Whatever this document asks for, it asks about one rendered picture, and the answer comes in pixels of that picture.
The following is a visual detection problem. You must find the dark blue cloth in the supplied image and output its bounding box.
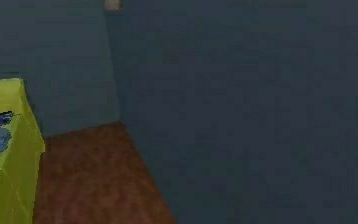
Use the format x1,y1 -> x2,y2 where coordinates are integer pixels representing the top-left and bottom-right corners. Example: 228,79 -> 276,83
0,110 -> 21,129

